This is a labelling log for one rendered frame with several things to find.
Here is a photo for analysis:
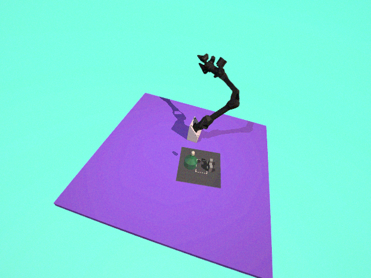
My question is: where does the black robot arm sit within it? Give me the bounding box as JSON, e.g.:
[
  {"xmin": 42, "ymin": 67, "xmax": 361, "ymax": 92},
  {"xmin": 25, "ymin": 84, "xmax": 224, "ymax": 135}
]
[{"xmin": 192, "ymin": 57, "xmax": 240, "ymax": 133}]

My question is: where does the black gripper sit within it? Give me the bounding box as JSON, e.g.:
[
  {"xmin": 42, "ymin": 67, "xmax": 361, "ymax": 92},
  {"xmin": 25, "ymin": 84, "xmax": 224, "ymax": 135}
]
[{"xmin": 197, "ymin": 53, "xmax": 214, "ymax": 75}]

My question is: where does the green glass bottle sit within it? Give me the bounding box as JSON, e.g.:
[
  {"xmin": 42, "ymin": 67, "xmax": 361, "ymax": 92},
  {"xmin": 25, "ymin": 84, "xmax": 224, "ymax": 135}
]
[{"xmin": 184, "ymin": 151, "xmax": 198, "ymax": 170}]

